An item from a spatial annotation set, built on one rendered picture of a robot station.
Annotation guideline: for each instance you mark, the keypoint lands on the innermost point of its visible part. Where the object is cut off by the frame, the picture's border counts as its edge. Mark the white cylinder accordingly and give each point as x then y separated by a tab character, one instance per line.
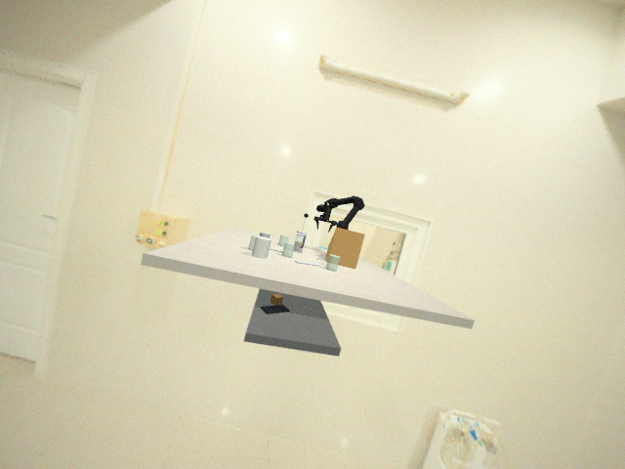
261	247

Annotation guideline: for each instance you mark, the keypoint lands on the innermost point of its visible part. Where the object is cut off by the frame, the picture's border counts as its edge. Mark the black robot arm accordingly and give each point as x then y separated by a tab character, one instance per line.
334	202

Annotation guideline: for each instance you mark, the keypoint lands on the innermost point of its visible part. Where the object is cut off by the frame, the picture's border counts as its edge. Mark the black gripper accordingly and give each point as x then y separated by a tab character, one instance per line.
325	218

